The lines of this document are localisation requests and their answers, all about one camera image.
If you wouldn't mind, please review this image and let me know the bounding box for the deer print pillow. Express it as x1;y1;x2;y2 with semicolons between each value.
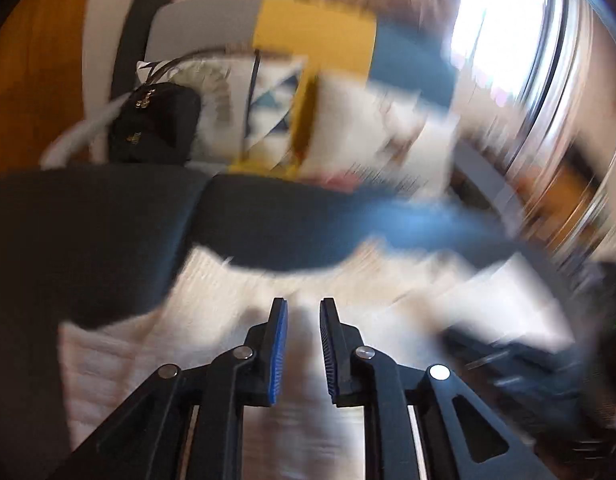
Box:
303;72;461;196

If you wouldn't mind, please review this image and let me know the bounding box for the black handbag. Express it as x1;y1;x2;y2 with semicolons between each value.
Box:
108;82;203;165

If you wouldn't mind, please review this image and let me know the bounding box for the window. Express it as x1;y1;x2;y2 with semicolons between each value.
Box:
448;0;589;111

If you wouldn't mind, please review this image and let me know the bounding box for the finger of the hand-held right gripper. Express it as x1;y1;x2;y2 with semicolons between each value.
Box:
445;327;526;386

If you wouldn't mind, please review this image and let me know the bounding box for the grey yellow blue sofa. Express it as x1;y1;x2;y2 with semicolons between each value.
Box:
40;0;554;271

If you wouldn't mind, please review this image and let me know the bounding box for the triangle pattern pillow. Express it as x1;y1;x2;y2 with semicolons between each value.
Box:
135;55;309;161

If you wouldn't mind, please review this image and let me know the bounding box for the cream knit sweater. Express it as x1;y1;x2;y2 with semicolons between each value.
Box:
58;240;589;480

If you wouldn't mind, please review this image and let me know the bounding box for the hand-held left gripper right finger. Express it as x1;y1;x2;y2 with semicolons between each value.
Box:
320;298;556;480

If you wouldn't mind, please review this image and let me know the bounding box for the black rolled mat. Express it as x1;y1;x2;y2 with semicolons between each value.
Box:
110;0;176;106

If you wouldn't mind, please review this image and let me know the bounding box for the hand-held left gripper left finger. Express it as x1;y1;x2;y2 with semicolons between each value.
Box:
48;297;288;480

